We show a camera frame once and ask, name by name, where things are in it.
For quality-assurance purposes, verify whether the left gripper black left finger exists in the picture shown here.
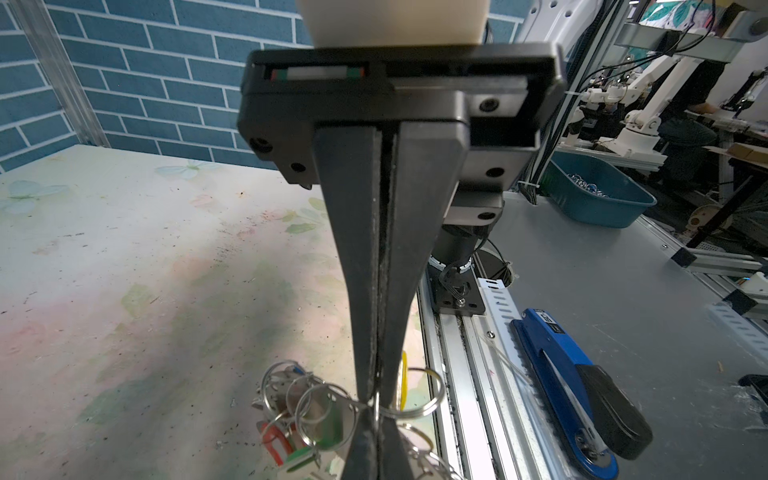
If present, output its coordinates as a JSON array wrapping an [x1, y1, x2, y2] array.
[[341, 413, 378, 480]]

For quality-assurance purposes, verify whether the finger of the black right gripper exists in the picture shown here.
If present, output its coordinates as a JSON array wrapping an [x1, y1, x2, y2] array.
[[377, 122, 469, 390], [312, 126, 381, 401]]

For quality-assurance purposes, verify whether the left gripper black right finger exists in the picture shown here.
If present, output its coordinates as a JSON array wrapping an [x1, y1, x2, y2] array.
[[377, 418, 414, 480]]

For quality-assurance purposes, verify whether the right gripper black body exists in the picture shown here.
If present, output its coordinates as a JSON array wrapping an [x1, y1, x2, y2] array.
[[237, 43, 567, 226]]

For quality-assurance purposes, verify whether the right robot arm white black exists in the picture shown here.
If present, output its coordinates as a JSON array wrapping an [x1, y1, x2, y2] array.
[[237, 1, 603, 401]]

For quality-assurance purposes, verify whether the yellow key tag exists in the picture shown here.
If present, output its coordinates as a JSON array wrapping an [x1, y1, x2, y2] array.
[[394, 350, 409, 411]]

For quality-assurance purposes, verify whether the red key tag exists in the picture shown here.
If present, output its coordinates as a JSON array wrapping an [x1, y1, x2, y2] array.
[[257, 421, 294, 467]]

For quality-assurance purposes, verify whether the teal bin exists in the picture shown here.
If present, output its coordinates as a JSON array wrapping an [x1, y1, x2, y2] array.
[[540, 152, 657, 229]]

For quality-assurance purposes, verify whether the blue black device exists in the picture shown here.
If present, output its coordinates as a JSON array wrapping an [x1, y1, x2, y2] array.
[[511, 308, 653, 479]]

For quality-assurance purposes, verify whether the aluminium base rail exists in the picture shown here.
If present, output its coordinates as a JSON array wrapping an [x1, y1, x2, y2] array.
[[417, 278, 580, 479]]

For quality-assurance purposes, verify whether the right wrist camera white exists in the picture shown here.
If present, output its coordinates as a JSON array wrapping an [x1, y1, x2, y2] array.
[[296, 0, 490, 48]]

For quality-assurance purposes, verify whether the aluminium corner post left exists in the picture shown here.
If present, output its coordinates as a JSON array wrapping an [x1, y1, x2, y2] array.
[[9, 0, 111, 148]]

